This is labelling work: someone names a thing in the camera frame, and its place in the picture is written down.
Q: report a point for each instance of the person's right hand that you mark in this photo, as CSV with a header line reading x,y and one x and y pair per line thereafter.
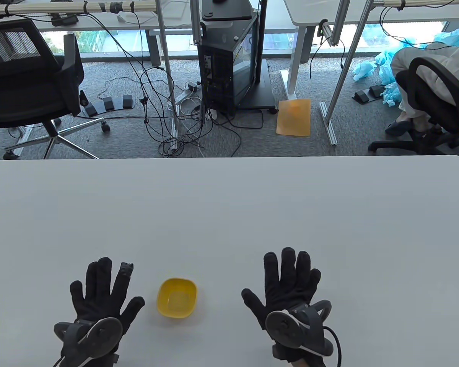
x,y
287,290

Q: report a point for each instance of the person's left hand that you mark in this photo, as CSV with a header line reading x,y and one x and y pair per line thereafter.
x,y
99,294

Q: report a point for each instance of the small yellow dish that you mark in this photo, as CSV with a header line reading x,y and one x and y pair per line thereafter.
x,y
176,302

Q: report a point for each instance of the black right wrist controller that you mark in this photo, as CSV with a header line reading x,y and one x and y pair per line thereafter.
x,y
287,328

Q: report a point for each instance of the black wrist controller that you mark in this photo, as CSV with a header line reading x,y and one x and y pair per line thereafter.
x,y
287,328
103,332

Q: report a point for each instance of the black left wrist controller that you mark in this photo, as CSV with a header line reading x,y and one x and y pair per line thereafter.
x,y
103,332

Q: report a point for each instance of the orange sheet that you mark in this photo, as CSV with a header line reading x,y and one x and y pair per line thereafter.
x,y
293,118

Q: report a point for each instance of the grey triple foot pedal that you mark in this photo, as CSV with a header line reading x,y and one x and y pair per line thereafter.
x,y
109,103

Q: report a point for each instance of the black foot pedal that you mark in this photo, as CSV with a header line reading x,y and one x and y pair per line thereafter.
x,y
367,94

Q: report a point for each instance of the black mesh office chair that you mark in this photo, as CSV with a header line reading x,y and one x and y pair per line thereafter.
x,y
23,95

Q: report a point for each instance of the white power strip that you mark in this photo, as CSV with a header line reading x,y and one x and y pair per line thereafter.
x,y
187,93

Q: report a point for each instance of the black computer tower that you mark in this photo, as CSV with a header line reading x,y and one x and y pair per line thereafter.
x,y
218,69

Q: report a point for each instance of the black armrest office chair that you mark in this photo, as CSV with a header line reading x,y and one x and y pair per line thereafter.
x,y
443,111

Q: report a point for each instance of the pile of blue plastic bags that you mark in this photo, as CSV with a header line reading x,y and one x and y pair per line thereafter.
x,y
386,61

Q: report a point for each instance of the white desk with grey leg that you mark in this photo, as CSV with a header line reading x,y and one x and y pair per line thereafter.
x,y
99,23

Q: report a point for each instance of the black power adapter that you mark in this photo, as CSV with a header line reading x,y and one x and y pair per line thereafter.
x,y
65,20

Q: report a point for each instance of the aluminium frame with number tag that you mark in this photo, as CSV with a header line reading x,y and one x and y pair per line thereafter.
x,y
340,76

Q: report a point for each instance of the plain aluminium frame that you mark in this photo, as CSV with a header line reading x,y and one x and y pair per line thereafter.
x,y
170,76

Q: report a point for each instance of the aluminium rail with black clamps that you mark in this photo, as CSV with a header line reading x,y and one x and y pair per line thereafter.
x,y
61,7

